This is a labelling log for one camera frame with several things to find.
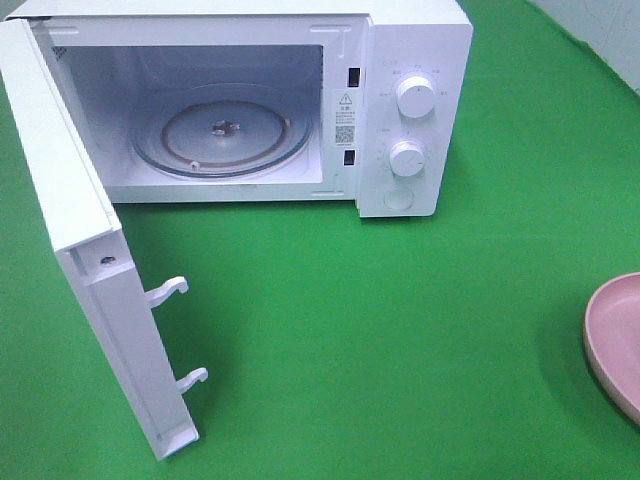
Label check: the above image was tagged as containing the white timer knob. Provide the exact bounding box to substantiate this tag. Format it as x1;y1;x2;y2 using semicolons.
389;140;425;177

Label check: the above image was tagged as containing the white microwave door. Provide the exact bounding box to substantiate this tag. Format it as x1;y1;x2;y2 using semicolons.
1;19;208;459

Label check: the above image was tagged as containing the pink plate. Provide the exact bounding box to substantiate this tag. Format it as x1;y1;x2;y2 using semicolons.
583;272;639;423

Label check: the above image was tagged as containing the green tablecloth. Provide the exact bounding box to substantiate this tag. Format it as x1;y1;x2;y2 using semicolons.
1;1;639;479

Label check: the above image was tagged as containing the white microwave oven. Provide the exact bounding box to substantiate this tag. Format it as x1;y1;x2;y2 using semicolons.
1;1;473;217

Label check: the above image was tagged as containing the glass turntable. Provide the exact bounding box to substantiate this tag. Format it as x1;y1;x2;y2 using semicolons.
132;83;317;179

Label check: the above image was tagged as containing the white upper power knob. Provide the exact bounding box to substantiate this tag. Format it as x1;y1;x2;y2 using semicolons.
396;74;436;119

